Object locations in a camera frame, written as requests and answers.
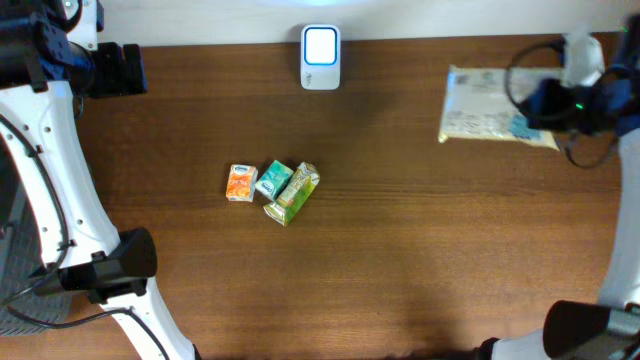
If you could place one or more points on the orange tissue pack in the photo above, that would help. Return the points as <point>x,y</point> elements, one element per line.
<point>241,183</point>

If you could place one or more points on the grey plastic mesh basket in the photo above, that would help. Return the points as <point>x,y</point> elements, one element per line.
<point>20,249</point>

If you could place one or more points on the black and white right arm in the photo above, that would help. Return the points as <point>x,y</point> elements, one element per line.
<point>609,328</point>

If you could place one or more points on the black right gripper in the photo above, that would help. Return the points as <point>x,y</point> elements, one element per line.
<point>542,103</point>

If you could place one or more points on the teal tissue pack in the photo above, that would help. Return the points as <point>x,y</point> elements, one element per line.
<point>274,180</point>

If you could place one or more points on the white barcode scanner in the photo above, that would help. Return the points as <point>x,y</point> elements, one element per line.
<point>320,57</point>

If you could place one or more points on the green yellow drink carton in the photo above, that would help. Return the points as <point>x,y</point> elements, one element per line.
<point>299,188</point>

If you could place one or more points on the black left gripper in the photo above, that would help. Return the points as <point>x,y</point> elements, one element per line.
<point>129,68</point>

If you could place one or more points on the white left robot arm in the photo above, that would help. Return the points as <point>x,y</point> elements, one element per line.
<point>51,61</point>

